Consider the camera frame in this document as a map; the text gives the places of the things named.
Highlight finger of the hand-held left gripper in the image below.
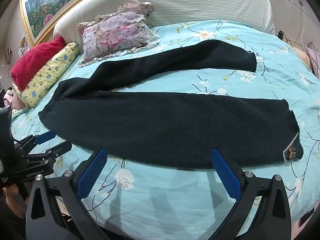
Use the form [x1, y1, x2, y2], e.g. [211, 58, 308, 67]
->
[15, 130, 57, 150]
[25, 142, 73, 163]

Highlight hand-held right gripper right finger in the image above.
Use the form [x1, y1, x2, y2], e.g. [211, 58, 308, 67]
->
[207, 148, 292, 240]

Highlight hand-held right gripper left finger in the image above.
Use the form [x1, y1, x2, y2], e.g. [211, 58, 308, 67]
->
[25, 147, 118, 240]

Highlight black pants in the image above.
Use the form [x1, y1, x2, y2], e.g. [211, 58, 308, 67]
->
[38, 39, 304, 169]

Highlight person's left hand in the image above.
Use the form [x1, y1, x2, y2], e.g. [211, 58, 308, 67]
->
[0, 184, 28, 217]

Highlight pink cloth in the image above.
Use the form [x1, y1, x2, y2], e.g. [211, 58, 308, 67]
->
[4, 87, 23, 110]

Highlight teal floral bed sheet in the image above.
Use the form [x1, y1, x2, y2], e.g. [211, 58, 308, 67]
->
[10, 20, 320, 240]

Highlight yellow cartoon print pillow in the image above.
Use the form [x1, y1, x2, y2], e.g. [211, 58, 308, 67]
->
[19, 42, 79, 108]

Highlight red fluffy pillow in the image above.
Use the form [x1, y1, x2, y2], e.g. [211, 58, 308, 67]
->
[10, 37, 66, 90]

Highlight purple floral pillow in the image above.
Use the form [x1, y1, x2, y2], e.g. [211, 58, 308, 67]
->
[77, 2, 160, 67]

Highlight gold framed landscape painting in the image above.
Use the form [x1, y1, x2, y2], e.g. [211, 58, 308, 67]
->
[19, 0, 118, 47]

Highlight pink purple bedding pile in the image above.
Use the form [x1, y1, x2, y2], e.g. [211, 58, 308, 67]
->
[292, 41, 320, 77]

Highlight white striped headboard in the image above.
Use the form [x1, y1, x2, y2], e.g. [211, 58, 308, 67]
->
[53, 0, 275, 43]

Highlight white cable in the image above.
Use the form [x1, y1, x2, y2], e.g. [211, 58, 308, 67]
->
[298, 4, 307, 48]

